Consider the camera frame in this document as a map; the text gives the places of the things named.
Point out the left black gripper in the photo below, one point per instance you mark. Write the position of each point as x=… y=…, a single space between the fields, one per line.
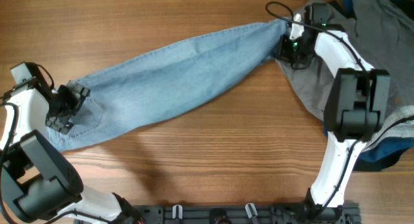
x=65 y=107

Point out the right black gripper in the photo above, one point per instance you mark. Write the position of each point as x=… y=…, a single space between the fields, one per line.
x=288 y=50

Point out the light blue denim jeans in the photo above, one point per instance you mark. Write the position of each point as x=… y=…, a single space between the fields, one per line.
x=167 y=82

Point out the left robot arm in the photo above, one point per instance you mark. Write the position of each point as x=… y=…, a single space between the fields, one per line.
x=37 y=182

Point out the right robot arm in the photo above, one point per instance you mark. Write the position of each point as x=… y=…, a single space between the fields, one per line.
x=354 y=111

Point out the grey t-shirt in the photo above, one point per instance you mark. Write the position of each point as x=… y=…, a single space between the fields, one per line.
x=382 y=32

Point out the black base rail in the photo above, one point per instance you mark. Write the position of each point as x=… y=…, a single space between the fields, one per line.
x=226 y=214

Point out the left grey rail clip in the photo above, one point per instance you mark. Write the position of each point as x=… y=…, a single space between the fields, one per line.
x=177 y=212

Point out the grey rail clip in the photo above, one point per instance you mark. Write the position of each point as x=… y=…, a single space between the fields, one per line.
x=251 y=212
x=177 y=212

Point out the right grey rail clip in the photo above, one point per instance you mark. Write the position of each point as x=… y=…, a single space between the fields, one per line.
x=251 y=212

